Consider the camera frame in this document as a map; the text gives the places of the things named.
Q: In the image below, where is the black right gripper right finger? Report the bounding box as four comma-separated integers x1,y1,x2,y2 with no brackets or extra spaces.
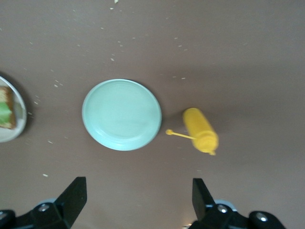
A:
190,178,287,229

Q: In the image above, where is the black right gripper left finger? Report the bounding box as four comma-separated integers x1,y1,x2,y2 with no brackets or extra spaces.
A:
0,177,87,229

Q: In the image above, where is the yellow mustard squeeze bottle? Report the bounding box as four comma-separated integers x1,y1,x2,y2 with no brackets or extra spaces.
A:
165,107,219,156

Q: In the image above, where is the green lettuce leaf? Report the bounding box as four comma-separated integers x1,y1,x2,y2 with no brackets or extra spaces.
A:
0,101,12,125

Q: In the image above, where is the brown bread slice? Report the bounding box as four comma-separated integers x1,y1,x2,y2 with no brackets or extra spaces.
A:
0,86,17,130

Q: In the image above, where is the green plate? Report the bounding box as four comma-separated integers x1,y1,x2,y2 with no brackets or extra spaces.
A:
81,79,163,152

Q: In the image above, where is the beige plate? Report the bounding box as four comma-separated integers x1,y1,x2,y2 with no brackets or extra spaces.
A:
0,75,27,143

